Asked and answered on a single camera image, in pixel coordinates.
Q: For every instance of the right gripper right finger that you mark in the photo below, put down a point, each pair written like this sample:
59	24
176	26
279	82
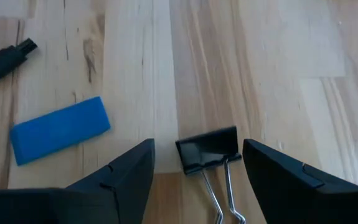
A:
290	193

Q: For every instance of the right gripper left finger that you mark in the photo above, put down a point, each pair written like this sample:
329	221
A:
104	196

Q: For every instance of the blue rectangular eraser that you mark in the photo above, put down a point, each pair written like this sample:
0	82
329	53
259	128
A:
60	130

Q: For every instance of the large black binder clip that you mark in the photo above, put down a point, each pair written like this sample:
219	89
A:
206	149

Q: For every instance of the black marker pen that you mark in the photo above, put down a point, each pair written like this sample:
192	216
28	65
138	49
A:
1	63

